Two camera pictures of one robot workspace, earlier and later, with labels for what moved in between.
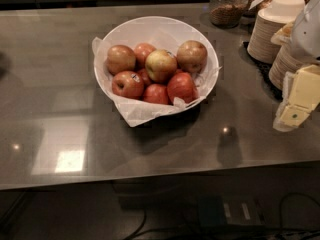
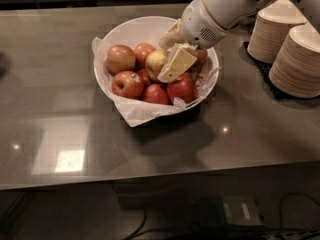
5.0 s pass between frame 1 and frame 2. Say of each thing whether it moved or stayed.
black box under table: stayed
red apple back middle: stayed
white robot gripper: moved
